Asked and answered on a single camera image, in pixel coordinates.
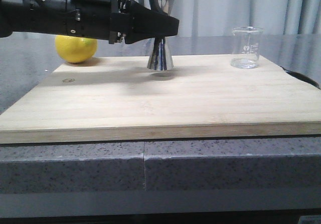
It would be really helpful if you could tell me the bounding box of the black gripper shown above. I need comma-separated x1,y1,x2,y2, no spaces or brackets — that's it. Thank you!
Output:
66,0,180,44

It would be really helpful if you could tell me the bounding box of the steel double jigger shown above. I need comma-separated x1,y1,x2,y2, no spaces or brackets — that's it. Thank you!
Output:
147,0,174,71

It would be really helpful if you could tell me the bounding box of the clear glass beaker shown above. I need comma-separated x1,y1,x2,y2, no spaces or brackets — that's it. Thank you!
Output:
230,26,263,69

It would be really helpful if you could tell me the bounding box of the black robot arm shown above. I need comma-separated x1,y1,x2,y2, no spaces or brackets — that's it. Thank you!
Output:
1,0,179,44

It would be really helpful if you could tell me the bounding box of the grey curtain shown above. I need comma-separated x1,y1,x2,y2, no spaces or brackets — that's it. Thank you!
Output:
134,0,320,37

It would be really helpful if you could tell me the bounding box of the yellow lemon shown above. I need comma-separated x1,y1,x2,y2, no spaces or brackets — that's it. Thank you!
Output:
55,35,98,63

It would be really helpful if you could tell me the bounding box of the light wooden cutting board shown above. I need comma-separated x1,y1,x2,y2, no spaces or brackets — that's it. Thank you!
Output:
1,55,320,144

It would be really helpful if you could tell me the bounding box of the black round object behind board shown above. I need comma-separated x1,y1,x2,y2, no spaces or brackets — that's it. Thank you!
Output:
283,68,320,89

